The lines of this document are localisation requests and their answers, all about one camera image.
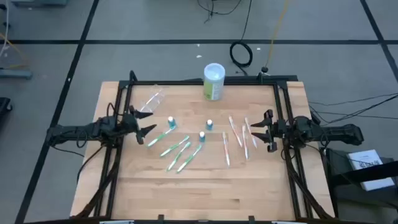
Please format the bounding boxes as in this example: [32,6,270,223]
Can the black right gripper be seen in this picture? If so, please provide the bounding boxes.
[250,109,290,152]

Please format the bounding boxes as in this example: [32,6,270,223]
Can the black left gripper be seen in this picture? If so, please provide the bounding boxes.
[119,105,157,145]

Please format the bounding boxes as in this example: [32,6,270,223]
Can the green toothbrush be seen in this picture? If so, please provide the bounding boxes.
[166,141,192,172]
[159,135,190,158]
[176,144,203,174]
[146,126,177,148]

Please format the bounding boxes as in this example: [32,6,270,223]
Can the black clamp knob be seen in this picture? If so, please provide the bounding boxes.
[257,65,270,82]

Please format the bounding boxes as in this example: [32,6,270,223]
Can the white green wipes canister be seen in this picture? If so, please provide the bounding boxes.
[203,62,226,101]

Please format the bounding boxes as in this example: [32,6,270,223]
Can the black side cart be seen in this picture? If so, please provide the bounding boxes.
[320,147,398,224]

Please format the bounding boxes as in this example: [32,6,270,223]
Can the white booklet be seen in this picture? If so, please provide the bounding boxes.
[346,149,396,192]

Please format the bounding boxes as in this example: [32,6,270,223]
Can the grey floor base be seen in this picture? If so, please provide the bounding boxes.
[11,0,70,7]
[0,68,34,80]

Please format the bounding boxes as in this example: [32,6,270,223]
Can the black chair part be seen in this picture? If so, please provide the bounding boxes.
[0,96,14,125]

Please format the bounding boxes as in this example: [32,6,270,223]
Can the black aluminium table frame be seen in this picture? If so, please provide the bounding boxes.
[70,70,336,224]

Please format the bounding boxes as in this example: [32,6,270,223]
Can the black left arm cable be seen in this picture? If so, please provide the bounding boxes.
[76,144,106,185]

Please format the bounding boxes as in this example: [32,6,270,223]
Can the black coiled cable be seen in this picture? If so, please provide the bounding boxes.
[229,0,254,76]

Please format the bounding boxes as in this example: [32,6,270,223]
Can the yellow hanging cable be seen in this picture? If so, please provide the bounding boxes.
[265,0,290,68]

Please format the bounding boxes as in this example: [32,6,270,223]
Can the thick black power cable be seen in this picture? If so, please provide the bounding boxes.
[322,94,398,125]

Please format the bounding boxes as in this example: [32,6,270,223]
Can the thin black power cable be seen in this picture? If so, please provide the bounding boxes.
[310,111,398,120]

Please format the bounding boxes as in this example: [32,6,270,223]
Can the black floor cable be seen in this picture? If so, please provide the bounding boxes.
[197,0,244,25]

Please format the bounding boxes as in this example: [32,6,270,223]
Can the yellow floor cable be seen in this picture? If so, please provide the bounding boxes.
[0,30,30,70]

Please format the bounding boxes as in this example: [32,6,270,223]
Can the white floor cable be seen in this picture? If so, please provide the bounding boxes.
[0,0,11,60]

